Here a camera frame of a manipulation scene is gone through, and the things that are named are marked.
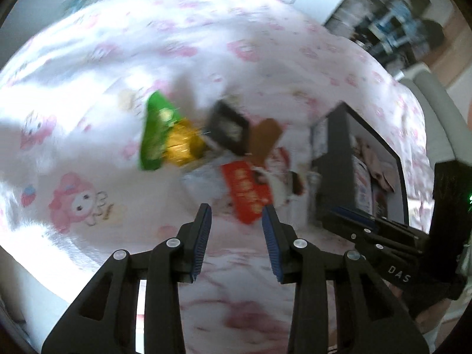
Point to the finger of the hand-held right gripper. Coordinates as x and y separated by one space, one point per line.
383 247
350 217

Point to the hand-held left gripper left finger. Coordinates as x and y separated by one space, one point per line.
202 243

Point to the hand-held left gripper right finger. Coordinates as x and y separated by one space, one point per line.
271 243

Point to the red snack packet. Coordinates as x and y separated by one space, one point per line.
247 191

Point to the black storage box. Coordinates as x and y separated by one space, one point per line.
337 143

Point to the yellow foil packet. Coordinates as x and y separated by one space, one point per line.
182 143

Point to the green snack packet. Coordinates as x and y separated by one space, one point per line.
153 136

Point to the brown wooden comb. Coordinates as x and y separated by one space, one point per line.
263 136

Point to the grey chair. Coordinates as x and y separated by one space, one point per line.
435 99

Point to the pink cartoon printed blanket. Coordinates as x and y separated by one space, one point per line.
92 81

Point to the dark shelf unit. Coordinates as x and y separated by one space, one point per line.
387 14

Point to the black square display frame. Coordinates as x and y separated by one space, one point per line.
225 127

